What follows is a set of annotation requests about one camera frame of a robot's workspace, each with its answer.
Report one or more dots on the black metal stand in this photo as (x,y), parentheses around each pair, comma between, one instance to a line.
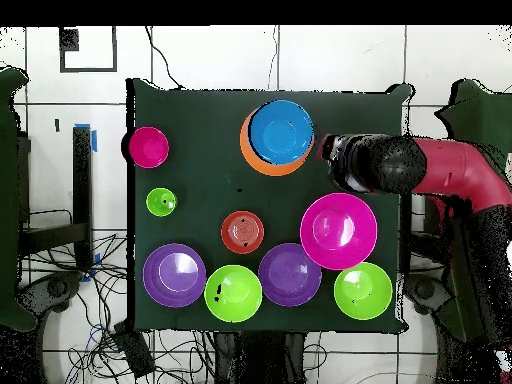
(420,240)

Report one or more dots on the small orange-red plastic bowl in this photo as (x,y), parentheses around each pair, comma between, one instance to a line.
(242,232)

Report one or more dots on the black square floor frame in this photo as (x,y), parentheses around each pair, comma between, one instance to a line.
(68,40)

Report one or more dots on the dark green tablecloth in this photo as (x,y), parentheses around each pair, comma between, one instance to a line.
(192,112)

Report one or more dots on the purple plastic bowl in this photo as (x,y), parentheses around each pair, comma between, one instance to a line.
(288,275)
(174,275)

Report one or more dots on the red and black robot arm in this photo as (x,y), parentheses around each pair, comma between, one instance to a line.
(460,168)

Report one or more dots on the black stand with blue tape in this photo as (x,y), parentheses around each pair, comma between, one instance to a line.
(82,180)

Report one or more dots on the green-covered side table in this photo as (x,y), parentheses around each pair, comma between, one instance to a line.
(8,200)
(480,116)

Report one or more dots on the small red-pink plastic bowl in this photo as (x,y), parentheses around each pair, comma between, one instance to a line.
(148,147)

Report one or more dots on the black power strip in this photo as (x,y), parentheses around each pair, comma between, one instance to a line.
(134,352)

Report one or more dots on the large pink plastic bowl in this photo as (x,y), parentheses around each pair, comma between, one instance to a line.
(338,232)

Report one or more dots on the blue plastic bowl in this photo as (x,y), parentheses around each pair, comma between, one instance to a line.
(280,132)

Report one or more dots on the green plastic bowl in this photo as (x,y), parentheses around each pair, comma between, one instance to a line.
(233,293)
(363,291)

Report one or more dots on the green plastic cup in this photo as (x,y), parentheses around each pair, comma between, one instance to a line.
(161,202)

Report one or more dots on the large orange plastic bowl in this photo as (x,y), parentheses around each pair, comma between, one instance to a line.
(272,168)

